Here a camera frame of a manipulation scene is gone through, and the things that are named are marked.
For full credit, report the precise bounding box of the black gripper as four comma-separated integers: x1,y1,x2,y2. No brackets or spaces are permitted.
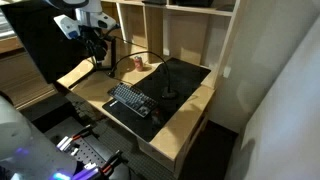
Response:
78,26,111,66

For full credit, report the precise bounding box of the black gooseneck desk lamp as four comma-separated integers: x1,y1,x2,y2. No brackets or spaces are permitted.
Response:
108,50,178,100

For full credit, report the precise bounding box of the black desk mat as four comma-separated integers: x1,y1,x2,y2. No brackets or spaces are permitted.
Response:
102,57,212,144

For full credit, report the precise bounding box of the wooden desk with shelves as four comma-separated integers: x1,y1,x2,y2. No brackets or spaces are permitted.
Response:
56,0,242,180

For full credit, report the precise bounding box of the red soda can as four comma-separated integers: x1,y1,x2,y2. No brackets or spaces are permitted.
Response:
133,55,145,73

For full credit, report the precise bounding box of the black keyboard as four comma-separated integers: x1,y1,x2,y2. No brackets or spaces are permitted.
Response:
107,81,160,119

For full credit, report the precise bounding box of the black monitor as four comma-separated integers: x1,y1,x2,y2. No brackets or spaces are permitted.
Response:
0,0,98,85

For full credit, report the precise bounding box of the wooden cabinet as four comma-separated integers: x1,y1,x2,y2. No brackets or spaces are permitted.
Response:
0,33,59,112

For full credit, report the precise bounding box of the black computer mouse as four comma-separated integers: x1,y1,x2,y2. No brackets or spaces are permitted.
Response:
151,107,165,122

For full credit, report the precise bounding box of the black orange clamp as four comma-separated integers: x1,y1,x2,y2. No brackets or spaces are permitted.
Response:
55,124,97,152
71,149,125,180

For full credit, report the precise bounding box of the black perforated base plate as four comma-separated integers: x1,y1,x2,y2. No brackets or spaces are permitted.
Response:
43,116,141,180

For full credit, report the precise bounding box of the white wall switch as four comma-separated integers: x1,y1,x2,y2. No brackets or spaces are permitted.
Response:
222,65,232,80

